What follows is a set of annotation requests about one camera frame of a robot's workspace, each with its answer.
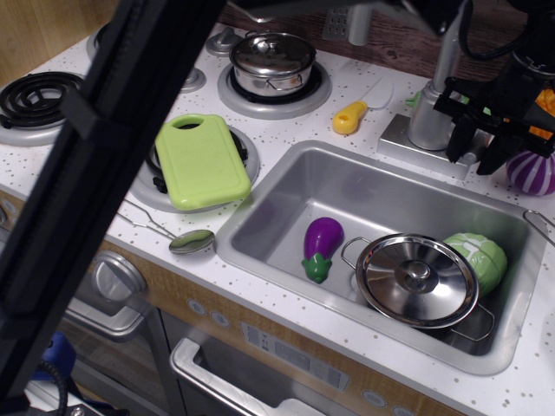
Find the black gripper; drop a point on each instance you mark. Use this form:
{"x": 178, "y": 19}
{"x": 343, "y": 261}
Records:
{"x": 505, "y": 107}

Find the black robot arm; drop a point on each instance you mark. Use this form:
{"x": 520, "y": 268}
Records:
{"x": 112, "y": 120}

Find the purple striped toy onion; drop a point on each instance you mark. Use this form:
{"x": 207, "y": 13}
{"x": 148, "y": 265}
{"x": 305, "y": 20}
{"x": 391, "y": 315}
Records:
{"x": 531, "y": 173}

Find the silver toy faucet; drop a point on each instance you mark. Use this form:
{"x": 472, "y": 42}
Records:
{"x": 422, "y": 138}

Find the orange toy pumpkin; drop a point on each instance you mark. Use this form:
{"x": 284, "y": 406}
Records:
{"x": 546, "y": 101}

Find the green toy vegetable behind faucet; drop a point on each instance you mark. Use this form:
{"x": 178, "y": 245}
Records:
{"x": 413, "y": 100}

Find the green toy cabbage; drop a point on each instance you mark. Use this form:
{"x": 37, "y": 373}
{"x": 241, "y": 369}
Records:
{"x": 488, "y": 261}

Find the steel pot with lid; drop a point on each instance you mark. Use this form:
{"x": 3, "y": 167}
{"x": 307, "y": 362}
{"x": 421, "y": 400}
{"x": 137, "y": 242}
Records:
{"x": 420, "y": 282}

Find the purple toy eggplant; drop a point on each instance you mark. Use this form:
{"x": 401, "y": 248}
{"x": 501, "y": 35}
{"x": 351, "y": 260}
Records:
{"x": 321, "y": 240}

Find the back right stove burner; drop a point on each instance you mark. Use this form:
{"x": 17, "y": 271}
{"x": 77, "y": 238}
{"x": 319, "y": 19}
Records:
{"x": 304, "y": 101}

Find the stove burner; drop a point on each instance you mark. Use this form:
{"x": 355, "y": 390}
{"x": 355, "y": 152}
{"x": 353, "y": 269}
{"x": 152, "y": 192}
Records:
{"x": 145, "y": 191}
{"x": 304, "y": 101}

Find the silver sink basin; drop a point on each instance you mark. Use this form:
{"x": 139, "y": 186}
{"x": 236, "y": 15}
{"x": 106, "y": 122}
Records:
{"x": 370, "y": 199}

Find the steel pot on stove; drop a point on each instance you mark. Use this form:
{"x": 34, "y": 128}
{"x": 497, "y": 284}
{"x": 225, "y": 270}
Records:
{"x": 272, "y": 64}

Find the grey stove knob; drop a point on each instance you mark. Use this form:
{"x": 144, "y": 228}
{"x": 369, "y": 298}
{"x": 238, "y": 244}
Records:
{"x": 222, "y": 43}
{"x": 195, "y": 80}

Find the green toy cutting board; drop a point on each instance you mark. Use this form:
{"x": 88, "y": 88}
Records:
{"x": 200, "y": 162}

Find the steel ladle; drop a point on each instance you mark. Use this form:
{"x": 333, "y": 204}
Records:
{"x": 179, "y": 244}

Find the front right stove burner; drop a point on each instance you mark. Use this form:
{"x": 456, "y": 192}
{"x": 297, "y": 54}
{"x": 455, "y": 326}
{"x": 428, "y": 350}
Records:
{"x": 145, "y": 191}

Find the silver oven dial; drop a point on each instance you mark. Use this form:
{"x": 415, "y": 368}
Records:
{"x": 115, "y": 279}

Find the back left coil burner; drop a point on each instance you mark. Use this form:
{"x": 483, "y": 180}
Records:
{"x": 94, "y": 41}

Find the coil burner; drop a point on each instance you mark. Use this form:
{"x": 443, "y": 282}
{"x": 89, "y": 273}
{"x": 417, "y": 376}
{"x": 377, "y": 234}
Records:
{"x": 94, "y": 41}
{"x": 31, "y": 107}

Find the front left coil burner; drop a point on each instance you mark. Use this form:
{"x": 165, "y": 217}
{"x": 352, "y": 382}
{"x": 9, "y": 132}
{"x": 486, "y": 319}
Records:
{"x": 31, "y": 107}

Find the steel utensil handle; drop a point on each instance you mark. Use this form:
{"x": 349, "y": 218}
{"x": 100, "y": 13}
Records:
{"x": 541, "y": 224}

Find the yellow handled toy knife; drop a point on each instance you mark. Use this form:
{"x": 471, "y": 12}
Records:
{"x": 347, "y": 120}

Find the steel spatula on wall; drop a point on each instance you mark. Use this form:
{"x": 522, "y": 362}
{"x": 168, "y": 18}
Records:
{"x": 336, "y": 24}

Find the silver oven door handle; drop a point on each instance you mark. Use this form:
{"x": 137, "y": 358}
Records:
{"x": 224, "y": 392}

